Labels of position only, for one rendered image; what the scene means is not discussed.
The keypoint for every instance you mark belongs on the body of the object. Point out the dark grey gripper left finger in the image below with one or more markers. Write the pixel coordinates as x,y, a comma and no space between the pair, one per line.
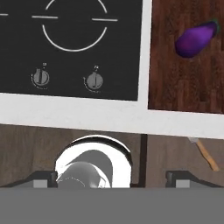
43,178

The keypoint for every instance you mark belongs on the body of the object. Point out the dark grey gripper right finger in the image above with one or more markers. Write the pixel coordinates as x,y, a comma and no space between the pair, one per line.
178,177

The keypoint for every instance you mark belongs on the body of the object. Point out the dark wooden cutting board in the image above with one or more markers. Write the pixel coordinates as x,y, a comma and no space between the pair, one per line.
180,84

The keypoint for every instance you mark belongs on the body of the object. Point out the purple eggplant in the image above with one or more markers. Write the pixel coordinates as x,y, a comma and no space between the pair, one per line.
194,40

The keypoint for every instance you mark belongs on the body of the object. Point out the brown wooden cupboard door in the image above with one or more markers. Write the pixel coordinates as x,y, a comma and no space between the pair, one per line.
26,151
178,154

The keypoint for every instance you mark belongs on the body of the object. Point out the white and black round object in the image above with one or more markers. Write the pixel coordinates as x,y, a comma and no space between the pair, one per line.
116,163

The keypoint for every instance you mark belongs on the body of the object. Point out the grey hob knob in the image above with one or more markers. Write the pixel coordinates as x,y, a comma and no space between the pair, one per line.
40,77
94,80

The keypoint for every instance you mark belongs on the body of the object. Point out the black hob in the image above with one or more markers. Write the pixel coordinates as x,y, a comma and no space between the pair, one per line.
70,64

